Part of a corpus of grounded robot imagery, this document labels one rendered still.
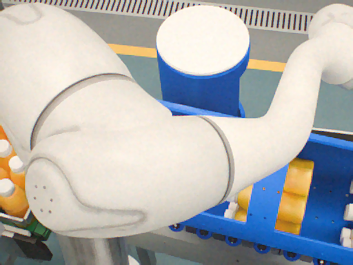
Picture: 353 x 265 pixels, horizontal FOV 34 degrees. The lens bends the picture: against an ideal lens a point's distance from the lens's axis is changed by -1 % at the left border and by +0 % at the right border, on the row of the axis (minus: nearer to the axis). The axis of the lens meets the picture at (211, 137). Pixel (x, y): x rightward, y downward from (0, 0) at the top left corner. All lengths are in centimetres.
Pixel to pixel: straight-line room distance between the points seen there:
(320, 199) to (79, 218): 109
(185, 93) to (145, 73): 129
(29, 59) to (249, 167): 25
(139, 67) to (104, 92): 249
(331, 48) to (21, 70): 50
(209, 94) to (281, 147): 108
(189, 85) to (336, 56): 84
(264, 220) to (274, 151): 65
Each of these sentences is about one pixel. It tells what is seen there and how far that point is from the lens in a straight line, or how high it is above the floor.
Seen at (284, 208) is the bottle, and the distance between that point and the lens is 133.
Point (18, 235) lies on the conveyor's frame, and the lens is 164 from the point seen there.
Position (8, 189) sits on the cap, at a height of 108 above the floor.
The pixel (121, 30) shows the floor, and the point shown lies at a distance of 324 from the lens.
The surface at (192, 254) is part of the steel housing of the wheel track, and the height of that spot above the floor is 86.
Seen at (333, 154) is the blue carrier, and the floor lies 108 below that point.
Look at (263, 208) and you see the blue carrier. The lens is 127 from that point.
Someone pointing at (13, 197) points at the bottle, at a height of 105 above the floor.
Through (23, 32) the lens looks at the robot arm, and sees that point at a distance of 63.
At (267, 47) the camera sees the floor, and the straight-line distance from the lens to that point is 311.
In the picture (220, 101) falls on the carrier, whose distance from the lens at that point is 177.
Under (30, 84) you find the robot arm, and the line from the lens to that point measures 59.
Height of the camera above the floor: 232
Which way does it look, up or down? 57 degrees down
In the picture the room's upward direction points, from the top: 1 degrees counter-clockwise
